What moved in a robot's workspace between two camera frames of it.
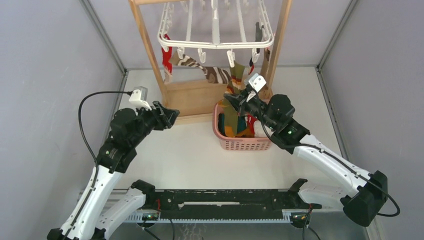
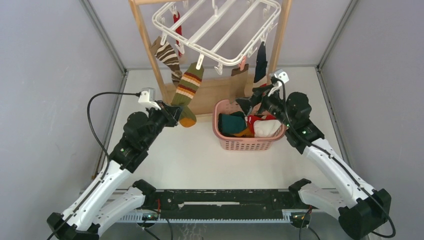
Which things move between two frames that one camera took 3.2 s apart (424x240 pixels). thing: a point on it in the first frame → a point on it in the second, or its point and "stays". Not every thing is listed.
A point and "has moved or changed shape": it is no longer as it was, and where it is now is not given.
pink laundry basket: (228, 143) stays
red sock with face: (166, 57) → (176, 18)
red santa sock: (251, 119) stays
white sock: (259, 131) stays
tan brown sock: (267, 54) → (239, 77)
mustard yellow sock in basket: (246, 133) stays
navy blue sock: (258, 32) → (261, 63)
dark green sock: (241, 123) stays
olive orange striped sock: (230, 110) → (188, 85)
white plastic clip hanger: (215, 32) has moved or changed shape
